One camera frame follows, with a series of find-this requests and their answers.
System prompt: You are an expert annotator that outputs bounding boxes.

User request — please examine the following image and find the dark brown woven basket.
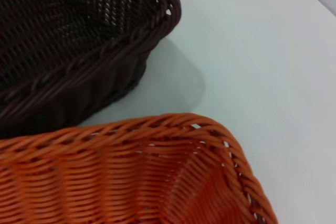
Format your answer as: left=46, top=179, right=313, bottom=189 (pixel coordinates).
left=0, top=0, right=183, bottom=140

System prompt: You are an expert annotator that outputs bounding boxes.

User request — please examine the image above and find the orange woven basket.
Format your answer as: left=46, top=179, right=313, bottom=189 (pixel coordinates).
left=0, top=113, right=279, bottom=224

